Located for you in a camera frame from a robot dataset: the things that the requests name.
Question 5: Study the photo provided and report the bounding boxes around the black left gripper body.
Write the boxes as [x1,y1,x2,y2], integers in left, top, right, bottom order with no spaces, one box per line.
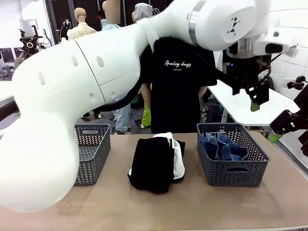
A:
[227,55,262,87]

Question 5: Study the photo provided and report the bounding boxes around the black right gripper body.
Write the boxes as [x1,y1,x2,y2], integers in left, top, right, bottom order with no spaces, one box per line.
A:
[292,83,308,132]

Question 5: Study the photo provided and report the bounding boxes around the blue denim jeans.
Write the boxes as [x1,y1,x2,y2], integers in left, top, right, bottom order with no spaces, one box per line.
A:
[200,131,248,161]

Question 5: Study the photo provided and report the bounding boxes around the grey plastic woven basket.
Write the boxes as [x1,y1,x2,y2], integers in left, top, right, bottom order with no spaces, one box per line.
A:
[196,122,270,187]
[73,123,111,186]

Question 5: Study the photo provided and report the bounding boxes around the white garment black trim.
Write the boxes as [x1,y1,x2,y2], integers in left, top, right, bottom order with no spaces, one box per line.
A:
[128,132,186,180]

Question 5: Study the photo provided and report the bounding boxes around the person right forearm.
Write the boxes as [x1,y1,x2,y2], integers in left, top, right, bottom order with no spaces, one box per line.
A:
[141,83,152,111]

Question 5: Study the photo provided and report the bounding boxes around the white background table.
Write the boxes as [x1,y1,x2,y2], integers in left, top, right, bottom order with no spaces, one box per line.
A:
[207,83,301,127]

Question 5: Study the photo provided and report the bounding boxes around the black stool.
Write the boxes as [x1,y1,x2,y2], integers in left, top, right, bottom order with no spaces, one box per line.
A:
[206,101,224,123]

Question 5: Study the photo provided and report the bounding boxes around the person in black t-shirt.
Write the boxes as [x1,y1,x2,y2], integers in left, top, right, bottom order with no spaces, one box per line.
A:
[139,36,217,134]

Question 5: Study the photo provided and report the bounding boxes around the mannequin in neon green trousers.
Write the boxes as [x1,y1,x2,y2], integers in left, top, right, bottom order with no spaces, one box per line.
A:
[141,96,152,128]

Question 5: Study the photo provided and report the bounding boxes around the mannequin in plaid hooded shirt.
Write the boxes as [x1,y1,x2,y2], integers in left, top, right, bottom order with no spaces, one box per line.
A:
[133,2,154,22]

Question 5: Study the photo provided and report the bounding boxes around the mannequin in blue fleece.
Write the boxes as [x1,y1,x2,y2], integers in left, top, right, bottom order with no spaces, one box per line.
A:
[101,0,132,135]

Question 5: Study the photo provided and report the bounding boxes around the mannequin in cream shirt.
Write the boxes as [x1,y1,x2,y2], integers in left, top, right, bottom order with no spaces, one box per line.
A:
[66,7,103,120]

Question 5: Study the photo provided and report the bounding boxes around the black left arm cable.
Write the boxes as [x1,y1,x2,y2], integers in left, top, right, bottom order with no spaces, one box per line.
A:
[0,43,154,123]

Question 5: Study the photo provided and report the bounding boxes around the black camera on stand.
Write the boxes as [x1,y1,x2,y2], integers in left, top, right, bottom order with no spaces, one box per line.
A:
[60,18,70,39]

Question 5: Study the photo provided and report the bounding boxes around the black camera tripod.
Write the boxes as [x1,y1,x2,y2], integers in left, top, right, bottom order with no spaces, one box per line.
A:
[18,25,44,55]

